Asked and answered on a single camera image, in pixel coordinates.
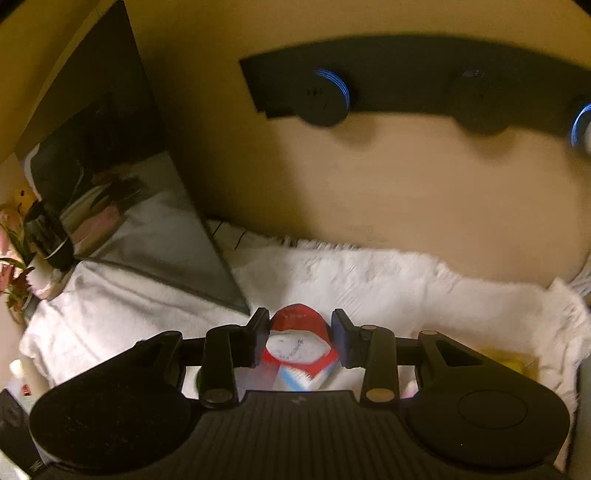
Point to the black cup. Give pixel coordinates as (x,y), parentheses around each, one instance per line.
(46,235)

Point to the potted plant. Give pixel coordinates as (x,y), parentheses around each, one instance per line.
(11,277)

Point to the black computer monitor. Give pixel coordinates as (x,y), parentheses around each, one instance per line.
(138,207)

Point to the yellow toy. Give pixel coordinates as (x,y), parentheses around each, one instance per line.
(23,197)

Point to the white knitted blanket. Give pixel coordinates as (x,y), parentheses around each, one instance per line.
(392,286)

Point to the dark box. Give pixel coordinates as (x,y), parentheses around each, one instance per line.
(16,429)

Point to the red and white packet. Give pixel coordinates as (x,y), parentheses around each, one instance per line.
(298,318)

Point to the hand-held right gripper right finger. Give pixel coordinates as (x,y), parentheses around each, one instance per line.
(341,337)

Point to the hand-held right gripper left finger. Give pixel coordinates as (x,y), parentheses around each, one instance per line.
(258,337)

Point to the yellow packet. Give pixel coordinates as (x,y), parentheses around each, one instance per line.
(508,362)

